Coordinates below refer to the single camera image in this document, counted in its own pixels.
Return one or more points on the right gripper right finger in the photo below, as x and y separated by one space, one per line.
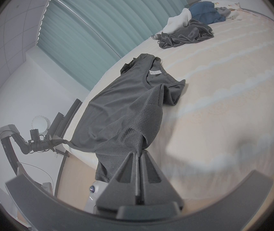
153 184

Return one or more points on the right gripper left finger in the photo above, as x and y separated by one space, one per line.
124 182

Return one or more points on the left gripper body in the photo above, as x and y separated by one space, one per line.
43 145

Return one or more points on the black T-shirt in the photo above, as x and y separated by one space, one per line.
117 105

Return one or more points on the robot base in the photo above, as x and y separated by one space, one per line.
100 191

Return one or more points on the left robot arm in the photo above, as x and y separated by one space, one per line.
21 144

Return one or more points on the bed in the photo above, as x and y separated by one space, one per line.
223 80

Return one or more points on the pile of clothes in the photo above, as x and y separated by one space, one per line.
177 20

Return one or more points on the blue-green curtain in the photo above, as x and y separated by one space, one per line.
79 52
127 13

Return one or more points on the black satin garment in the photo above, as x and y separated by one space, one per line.
187 34

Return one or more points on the grey bedside table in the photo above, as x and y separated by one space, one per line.
191 1

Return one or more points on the white printed pillow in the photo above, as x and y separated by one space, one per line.
228 3

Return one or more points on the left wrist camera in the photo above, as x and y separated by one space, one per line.
34 133

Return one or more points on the white round wall fixture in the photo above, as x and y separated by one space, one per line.
40 124

